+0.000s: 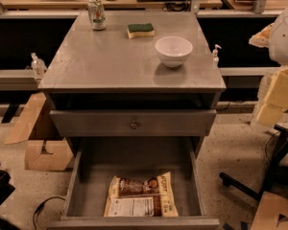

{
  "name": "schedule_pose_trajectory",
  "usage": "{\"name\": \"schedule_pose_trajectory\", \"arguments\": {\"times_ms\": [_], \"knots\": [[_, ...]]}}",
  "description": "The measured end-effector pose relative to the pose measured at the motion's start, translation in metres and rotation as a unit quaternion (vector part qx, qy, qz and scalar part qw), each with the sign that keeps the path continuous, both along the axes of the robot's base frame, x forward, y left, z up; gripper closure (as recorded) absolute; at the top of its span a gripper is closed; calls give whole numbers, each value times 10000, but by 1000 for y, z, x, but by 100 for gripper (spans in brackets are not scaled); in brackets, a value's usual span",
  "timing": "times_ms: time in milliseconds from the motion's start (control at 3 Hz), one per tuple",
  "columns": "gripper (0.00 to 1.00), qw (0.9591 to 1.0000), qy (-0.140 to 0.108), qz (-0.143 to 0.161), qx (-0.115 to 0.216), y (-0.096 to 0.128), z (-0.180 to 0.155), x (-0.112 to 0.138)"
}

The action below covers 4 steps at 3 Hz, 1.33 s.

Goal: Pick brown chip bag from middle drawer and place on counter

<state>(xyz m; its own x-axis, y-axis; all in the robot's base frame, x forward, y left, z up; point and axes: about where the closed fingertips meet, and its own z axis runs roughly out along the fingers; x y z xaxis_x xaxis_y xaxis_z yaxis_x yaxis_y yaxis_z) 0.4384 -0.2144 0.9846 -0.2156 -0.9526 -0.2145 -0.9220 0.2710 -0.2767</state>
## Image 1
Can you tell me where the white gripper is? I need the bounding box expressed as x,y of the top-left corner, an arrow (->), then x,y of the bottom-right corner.
249,23 -> 288,127

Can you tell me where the brown chip bag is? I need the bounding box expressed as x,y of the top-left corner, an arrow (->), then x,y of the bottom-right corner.
104,172 -> 179,217

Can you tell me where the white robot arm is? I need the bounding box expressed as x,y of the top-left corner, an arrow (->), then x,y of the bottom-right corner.
249,7 -> 288,129

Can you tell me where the closed grey upper drawer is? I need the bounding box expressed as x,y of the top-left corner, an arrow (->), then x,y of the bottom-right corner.
50,109 -> 216,137

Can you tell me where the grey drawer cabinet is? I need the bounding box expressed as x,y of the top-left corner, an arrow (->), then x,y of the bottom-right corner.
37,10 -> 228,158

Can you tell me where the open grey bottom drawer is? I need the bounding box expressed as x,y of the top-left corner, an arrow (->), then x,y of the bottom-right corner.
47,137 -> 219,230

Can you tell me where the white pump bottle right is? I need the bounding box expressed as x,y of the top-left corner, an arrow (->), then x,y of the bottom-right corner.
212,44 -> 222,68

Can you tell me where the white ceramic bowl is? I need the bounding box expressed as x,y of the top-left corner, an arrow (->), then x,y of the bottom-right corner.
155,36 -> 193,68

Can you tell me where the green yellow sponge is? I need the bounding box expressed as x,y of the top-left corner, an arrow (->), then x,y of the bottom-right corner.
128,23 -> 155,38

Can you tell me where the wooden workbench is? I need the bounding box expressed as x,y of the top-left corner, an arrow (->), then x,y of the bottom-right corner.
0,0 -> 165,10

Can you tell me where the cardboard box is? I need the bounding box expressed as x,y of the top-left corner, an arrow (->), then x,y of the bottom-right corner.
5,93 -> 73,172

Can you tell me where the clear sanitizer bottle left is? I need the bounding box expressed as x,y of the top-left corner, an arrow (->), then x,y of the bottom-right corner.
31,53 -> 47,78

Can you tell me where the black floor cable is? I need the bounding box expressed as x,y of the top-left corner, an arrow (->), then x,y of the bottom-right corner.
32,195 -> 67,230

